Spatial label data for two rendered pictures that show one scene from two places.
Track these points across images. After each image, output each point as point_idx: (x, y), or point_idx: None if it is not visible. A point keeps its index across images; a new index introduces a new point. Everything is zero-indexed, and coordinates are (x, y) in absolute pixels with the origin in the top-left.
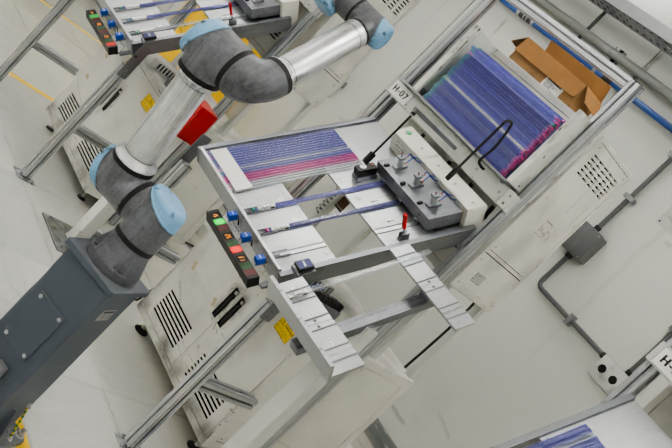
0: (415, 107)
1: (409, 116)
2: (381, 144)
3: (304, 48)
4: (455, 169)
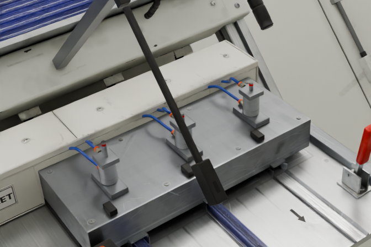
0: None
1: (130, 11)
2: (185, 127)
3: None
4: None
